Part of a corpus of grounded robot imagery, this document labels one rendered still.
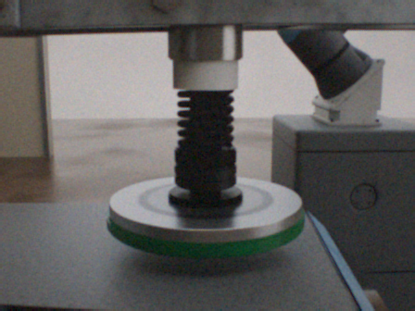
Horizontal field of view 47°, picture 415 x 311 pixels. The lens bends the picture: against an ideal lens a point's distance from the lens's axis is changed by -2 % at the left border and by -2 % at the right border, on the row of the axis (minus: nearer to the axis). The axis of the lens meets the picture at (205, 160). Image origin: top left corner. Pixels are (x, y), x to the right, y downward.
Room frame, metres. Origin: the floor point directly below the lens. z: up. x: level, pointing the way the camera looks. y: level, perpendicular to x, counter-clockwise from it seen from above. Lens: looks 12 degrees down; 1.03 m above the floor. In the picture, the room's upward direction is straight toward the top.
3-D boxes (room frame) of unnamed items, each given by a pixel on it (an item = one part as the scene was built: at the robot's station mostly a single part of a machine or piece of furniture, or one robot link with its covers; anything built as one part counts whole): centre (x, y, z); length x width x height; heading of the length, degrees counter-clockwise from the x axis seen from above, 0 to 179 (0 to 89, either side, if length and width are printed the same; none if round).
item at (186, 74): (0.52, 0.00, 1.02); 0.07 x 0.07 x 0.04
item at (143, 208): (0.52, 0.00, 0.88); 0.21 x 0.21 x 0.01
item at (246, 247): (0.52, 0.00, 0.87); 0.22 x 0.22 x 0.04
